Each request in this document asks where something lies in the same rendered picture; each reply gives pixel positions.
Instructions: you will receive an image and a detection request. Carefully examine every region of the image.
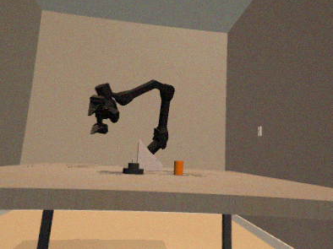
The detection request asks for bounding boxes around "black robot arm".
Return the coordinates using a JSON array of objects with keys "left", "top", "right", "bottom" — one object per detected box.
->
[{"left": 94, "top": 79, "right": 175, "bottom": 155}]

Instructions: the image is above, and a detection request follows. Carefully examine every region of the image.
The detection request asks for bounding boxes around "orange knob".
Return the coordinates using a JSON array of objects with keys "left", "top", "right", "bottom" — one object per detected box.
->
[{"left": 173, "top": 160, "right": 183, "bottom": 175}]

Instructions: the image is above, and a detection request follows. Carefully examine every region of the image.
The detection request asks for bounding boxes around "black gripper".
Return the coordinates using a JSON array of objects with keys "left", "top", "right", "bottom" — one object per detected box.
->
[{"left": 88, "top": 95, "right": 110, "bottom": 134}]

